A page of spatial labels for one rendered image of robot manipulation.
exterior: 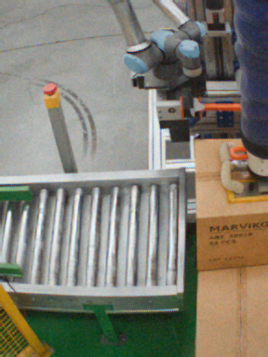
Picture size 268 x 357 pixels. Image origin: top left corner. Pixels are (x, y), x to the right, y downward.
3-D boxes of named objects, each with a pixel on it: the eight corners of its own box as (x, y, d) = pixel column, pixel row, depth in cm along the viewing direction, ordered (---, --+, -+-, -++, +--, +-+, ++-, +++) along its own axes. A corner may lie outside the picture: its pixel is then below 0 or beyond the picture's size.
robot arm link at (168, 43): (175, 39, 241) (194, 49, 235) (155, 51, 237) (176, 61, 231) (173, 26, 235) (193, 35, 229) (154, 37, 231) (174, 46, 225)
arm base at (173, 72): (152, 61, 278) (149, 46, 271) (183, 60, 277) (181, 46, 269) (152, 81, 269) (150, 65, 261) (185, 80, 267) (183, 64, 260)
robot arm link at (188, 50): (186, 35, 227) (203, 44, 222) (189, 55, 235) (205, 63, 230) (173, 44, 224) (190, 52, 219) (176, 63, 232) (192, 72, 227)
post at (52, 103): (80, 226, 352) (43, 99, 277) (80, 216, 356) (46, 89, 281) (91, 225, 351) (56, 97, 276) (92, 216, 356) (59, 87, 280)
